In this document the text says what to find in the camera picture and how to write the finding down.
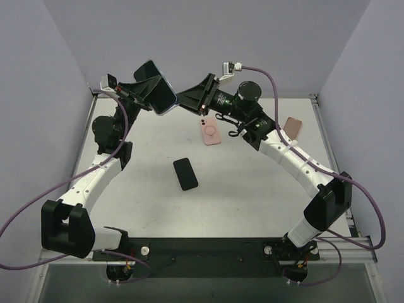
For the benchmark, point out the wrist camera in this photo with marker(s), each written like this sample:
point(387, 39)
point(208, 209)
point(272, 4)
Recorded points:
point(108, 83)
point(228, 71)

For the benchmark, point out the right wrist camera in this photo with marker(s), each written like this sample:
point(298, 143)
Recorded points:
point(228, 71)

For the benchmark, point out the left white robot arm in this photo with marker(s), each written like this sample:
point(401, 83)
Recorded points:
point(66, 226)

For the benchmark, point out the pink phone case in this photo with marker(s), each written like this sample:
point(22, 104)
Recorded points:
point(292, 127)
point(209, 130)

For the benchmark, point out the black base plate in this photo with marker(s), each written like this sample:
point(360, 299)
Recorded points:
point(124, 267)

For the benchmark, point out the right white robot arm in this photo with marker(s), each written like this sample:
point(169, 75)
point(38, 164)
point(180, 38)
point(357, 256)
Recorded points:
point(330, 192)

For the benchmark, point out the blue phone case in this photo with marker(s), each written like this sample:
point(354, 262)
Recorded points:
point(164, 98)

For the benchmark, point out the aluminium frame rail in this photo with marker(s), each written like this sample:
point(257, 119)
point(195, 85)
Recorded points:
point(352, 250)

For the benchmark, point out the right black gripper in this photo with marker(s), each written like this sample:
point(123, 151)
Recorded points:
point(210, 93)

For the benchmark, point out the pink phone case on table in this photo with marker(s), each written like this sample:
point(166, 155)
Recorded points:
point(209, 130)

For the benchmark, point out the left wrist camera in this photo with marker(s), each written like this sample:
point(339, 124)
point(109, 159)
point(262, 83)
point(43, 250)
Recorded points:
point(108, 83)

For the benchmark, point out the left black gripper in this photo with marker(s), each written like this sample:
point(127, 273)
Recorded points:
point(127, 93)

